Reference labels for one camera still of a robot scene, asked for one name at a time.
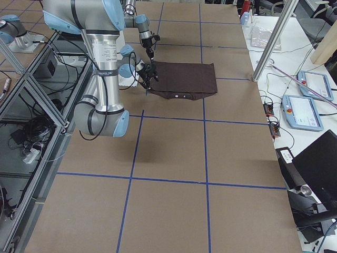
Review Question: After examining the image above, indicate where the blue teach pendant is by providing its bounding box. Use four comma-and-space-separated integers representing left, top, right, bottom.
282, 95, 324, 132
297, 71, 334, 101

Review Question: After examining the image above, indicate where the aluminium frame post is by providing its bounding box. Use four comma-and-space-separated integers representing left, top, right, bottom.
252, 0, 299, 82

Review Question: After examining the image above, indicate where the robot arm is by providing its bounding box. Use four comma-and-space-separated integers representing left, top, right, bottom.
122, 0, 157, 63
43, 1, 160, 139

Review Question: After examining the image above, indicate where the dark brown t-shirt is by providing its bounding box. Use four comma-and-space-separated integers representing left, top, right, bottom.
150, 62, 217, 100

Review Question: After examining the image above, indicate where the orange connector module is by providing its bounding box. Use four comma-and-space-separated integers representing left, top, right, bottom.
263, 103, 274, 116

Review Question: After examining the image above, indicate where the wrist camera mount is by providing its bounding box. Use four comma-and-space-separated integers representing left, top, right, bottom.
144, 64, 158, 78
151, 34, 161, 42

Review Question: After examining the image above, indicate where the black monitor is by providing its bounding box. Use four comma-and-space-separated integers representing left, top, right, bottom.
293, 130, 336, 210

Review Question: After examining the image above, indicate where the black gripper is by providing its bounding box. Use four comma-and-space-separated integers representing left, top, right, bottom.
138, 68, 158, 89
142, 38, 154, 63

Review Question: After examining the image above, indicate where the aluminium frame rack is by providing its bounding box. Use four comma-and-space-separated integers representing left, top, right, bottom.
1, 32, 91, 252

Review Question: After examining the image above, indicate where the near blue teach pendant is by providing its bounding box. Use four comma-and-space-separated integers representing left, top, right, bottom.
282, 95, 324, 132

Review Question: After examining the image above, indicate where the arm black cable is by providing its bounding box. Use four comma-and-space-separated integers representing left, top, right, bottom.
78, 51, 140, 140

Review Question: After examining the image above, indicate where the far blue teach pendant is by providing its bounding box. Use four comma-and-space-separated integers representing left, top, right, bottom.
297, 71, 334, 101

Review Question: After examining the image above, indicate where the red cylinder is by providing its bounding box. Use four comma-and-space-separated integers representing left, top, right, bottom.
242, 0, 251, 13

